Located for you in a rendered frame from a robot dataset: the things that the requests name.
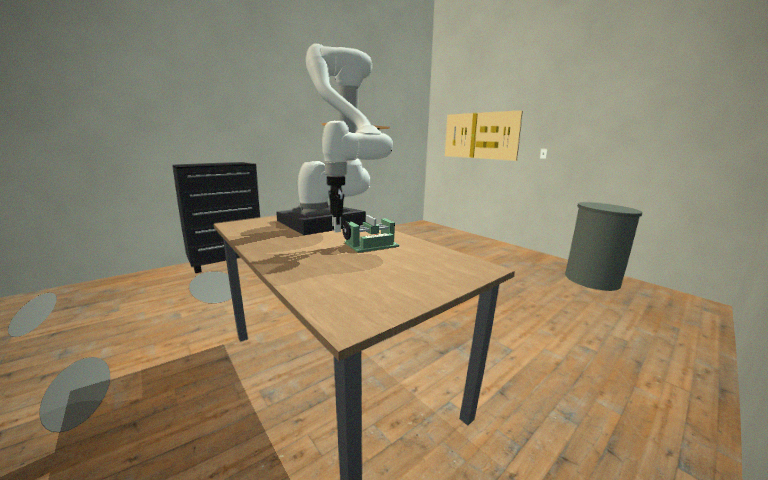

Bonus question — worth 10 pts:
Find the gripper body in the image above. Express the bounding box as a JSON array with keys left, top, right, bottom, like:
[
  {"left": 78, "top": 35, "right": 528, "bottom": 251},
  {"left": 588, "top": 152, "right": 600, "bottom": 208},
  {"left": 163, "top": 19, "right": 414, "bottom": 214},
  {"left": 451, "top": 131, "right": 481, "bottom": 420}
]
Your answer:
[{"left": 327, "top": 176, "right": 345, "bottom": 199}]

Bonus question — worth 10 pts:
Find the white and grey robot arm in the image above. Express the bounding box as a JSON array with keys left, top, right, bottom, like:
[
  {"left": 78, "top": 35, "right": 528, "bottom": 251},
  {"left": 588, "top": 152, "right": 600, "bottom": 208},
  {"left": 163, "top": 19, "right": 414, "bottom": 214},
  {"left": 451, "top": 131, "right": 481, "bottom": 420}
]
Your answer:
[{"left": 291, "top": 44, "right": 393, "bottom": 215}]

